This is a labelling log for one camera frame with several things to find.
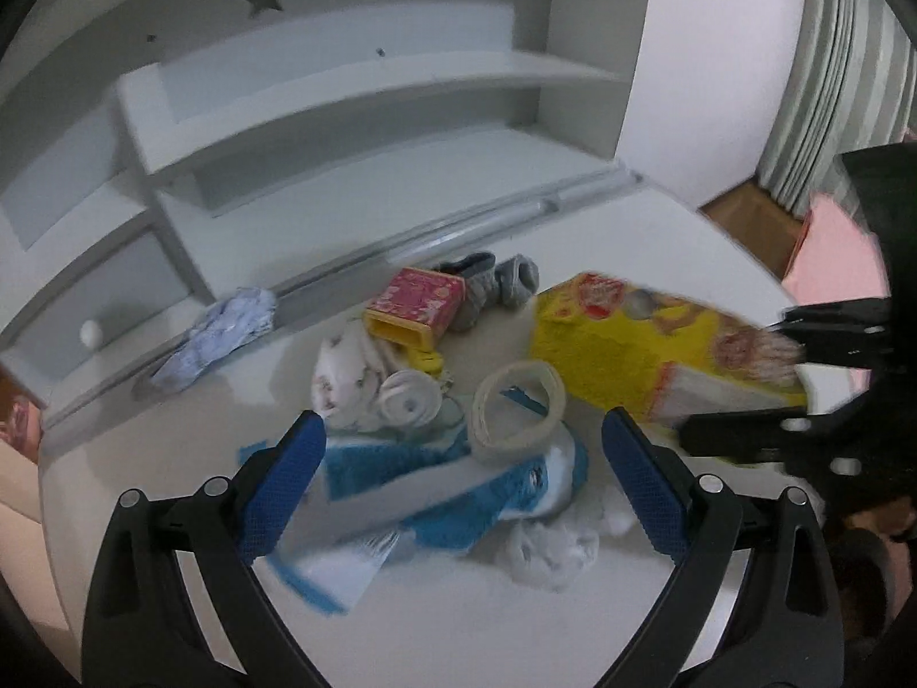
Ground blue white plastic wrapper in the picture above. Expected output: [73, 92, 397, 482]
[266, 423, 589, 615]

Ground yellow snack bag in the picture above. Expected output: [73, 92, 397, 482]
[530, 272, 808, 429]

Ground white crumpled plastic wrapper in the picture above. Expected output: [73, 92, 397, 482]
[471, 482, 637, 592]

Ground white patterned cloth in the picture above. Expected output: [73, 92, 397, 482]
[311, 320, 406, 433]

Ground white tape roll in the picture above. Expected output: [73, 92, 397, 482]
[467, 361, 567, 463]

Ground blue patterned crumpled cloth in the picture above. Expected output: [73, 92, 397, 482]
[135, 287, 278, 398]

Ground pink bed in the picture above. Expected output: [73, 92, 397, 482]
[782, 193, 889, 304]

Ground pink yellow small box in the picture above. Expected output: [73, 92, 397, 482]
[362, 267, 467, 377]

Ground grey sock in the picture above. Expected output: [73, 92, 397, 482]
[434, 252, 539, 333]

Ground grey drawer with knob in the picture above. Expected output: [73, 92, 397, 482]
[2, 233, 191, 382]

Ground white grey shelf unit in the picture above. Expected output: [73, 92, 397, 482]
[2, 0, 648, 424]

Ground grey striped curtain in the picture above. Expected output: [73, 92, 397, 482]
[757, 0, 915, 219]

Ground small white tape ring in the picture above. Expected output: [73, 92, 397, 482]
[374, 368, 442, 432]

